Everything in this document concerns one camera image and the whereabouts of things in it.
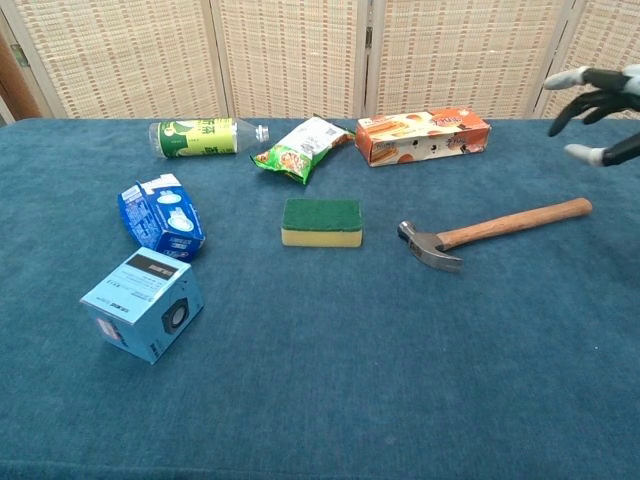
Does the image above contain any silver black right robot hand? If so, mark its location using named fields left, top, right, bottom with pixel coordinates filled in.
left=543, top=63, right=640, bottom=169

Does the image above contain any orange snack box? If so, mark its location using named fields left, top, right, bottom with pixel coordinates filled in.
left=354, top=107, right=492, bottom=168

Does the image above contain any blue table cloth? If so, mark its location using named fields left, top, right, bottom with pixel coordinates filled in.
left=0, top=117, right=640, bottom=480

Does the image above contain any woven folding screen panel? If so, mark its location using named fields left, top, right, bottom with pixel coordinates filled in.
left=532, top=0, right=640, bottom=120
left=364, top=0, right=581, bottom=120
left=0, top=0, right=231, bottom=121
left=209, top=0, right=374, bottom=120

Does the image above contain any brown wooden door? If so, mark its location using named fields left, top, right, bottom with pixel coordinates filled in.
left=0, top=29, right=44, bottom=124

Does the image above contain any dark blue white carton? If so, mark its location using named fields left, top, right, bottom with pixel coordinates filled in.
left=117, top=172, right=207, bottom=264

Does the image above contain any green white snack bag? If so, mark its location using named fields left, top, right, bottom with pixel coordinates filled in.
left=250, top=115, right=357, bottom=185

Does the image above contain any green yellow sponge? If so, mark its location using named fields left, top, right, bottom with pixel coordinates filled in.
left=280, top=197, right=364, bottom=248

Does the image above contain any light blue speaker box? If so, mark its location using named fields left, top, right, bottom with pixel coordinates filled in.
left=79, top=245, right=205, bottom=365

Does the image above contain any wooden handle claw hammer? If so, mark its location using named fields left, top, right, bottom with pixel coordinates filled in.
left=397, top=197, right=594, bottom=274

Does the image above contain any green label plastic bottle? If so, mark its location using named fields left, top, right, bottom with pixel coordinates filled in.
left=148, top=117, right=271, bottom=160

